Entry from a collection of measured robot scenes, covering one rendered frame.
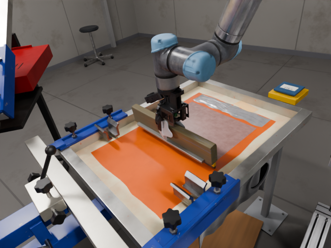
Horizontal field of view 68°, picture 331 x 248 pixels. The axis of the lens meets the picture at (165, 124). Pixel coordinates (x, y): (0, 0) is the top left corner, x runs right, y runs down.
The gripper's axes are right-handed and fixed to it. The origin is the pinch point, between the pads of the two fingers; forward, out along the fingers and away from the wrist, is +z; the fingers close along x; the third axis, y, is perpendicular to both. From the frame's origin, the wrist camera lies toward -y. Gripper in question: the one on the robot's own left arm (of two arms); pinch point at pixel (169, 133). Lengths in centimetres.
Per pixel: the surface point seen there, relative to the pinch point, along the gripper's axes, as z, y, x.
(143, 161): 4.7, 0.2, -13.0
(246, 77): 107, -117, 244
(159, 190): 4.2, 14.2, -17.2
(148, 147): 5.0, -4.6, -7.0
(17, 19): 21, -422, 50
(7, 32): -32, -68, -25
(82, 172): 1.1, -7.1, -31.5
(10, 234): -4, 5, -54
